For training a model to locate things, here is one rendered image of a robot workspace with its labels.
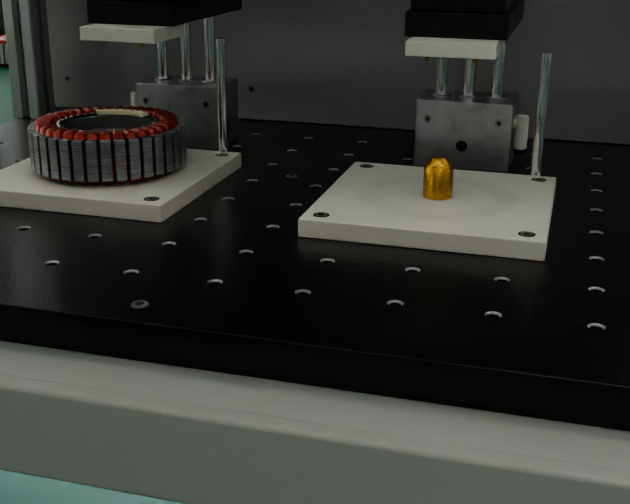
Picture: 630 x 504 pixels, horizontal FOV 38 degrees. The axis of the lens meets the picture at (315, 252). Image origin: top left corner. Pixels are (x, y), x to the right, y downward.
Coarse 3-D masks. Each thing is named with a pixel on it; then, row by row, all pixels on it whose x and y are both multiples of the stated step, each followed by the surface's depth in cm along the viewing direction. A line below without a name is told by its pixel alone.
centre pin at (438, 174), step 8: (432, 160) 61; (440, 160) 60; (424, 168) 61; (432, 168) 60; (440, 168) 60; (448, 168) 60; (424, 176) 61; (432, 176) 60; (440, 176) 60; (448, 176) 61; (424, 184) 61; (432, 184) 61; (440, 184) 61; (448, 184) 61; (424, 192) 61; (432, 192) 61; (440, 192) 61; (448, 192) 61
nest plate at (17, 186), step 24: (24, 168) 68; (192, 168) 68; (216, 168) 68; (0, 192) 62; (24, 192) 62; (48, 192) 62; (72, 192) 62; (96, 192) 62; (120, 192) 62; (144, 192) 62; (168, 192) 62; (192, 192) 64; (120, 216) 60; (144, 216) 60; (168, 216) 61
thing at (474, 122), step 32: (448, 96) 73; (480, 96) 73; (512, 96) 73; (416, 128) 73; (448, 128) 72; (480, 128) 72; (512, 128) 72; (416, 160) 74; (448, 160) 73; (480, 160) 72
